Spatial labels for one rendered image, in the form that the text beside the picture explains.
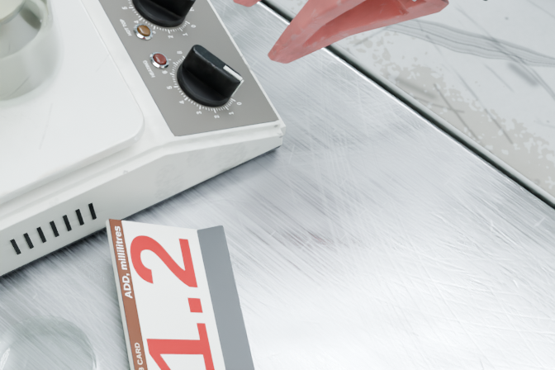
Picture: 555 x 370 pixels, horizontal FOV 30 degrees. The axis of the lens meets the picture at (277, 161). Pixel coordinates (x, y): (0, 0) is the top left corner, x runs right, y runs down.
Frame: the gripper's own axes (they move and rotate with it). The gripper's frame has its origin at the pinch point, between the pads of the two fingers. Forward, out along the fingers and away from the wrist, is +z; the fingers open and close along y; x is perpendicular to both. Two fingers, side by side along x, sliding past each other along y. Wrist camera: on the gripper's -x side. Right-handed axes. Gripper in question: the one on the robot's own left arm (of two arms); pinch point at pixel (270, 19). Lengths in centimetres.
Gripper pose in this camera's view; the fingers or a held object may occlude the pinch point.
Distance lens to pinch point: 48.0
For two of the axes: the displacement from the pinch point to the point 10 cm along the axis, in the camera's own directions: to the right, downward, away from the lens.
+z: -7.0, 6.0, 3.9
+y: 4.8, 8.0, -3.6
